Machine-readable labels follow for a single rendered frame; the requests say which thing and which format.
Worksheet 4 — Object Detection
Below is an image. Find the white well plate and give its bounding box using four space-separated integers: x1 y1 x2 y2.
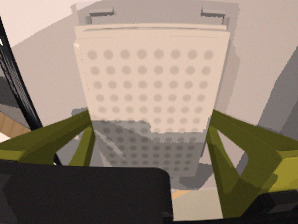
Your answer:
73 22 230 177

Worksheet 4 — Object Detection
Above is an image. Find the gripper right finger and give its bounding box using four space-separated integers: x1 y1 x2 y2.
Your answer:
206 109 298 218

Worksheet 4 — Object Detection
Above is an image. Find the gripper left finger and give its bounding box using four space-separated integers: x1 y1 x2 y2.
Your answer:
0 109 96 166

